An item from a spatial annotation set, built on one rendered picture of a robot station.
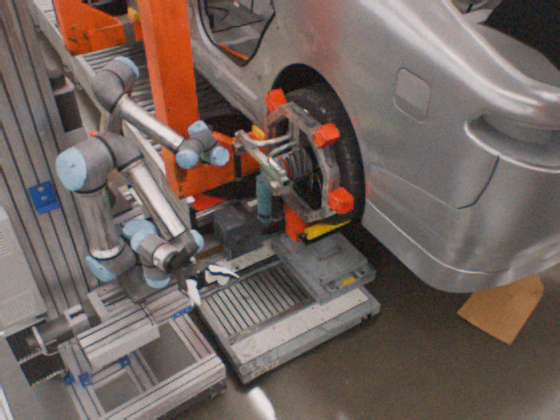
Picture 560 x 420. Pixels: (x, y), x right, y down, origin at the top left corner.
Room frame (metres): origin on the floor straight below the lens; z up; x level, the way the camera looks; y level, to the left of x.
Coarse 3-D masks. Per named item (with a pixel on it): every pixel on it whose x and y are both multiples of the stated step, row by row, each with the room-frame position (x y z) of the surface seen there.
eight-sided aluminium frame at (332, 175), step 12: (276, 108) 2.27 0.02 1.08; (288, 108) 2.21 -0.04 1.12; (300, 108) 2.20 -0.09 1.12; (264, 120) 2.36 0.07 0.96; (276, 120) 2.29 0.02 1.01; (300, 120) 2.11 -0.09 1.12; (312, 120) 2.11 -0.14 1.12; (264, 132) 2.37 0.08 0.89; (276, 132) 2.36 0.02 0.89; (312, 132) 2.04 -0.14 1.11; (276, 144) 2.36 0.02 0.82; (312, 144) 2.02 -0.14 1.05; (324, 168) 1.94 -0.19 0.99; (336, 168) 1.95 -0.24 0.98; (324, 180) 1.93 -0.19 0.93; (336, 180) 1.94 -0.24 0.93; (288, 192) 2.23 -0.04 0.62; (324, 192) 1.93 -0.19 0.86; (288, 204) 2.18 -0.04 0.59; (300, 204) 2.16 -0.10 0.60; (324, 204) 1.93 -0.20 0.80; (300, 216) 2.08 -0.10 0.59; (312, 216) 2.00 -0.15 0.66; (324, 216) 1.92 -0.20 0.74
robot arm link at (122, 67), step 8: (120, 56) 2.06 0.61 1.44; (112, 64) 1.99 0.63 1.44; (120, 64) 2.00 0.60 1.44; (128, 64) 2.02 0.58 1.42; (112, 72) 1.94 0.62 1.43; (120, 72) 1.96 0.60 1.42; (128, 72) 1.99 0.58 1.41; (136, 72) 2.03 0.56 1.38; (120, 80) 1.93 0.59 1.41; (128, 80) 1.97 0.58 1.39; (136, 80) 2.05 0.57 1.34; (128, 88) 1.98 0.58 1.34; (128, 96) 1.99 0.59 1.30; (104, 112) 2.00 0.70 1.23; (104, 120) 2.00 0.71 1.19; (112, 120) 1.99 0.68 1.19; (120, 120) 2.01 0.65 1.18; (104, 128) 2.00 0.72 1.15; (112, 128) 1.99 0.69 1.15; (120, 128) 2.02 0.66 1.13
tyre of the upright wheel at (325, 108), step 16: (288, 96) 2.34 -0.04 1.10; (304, 96) 2.23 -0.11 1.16; (320, 96) 2.21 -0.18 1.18; (336, 96) 2.21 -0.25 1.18; (320, 112) 2.12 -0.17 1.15; (336, 112) 2.11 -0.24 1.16; (352, 128) 2.06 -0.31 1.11; (336, 144) 2.02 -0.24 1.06; (352, 144) 2.00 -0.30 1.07; (352, 160) 1.96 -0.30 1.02; (352, 176) 1.93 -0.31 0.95; (352, 192) 1.91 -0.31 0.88; (336, 224) 1.99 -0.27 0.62
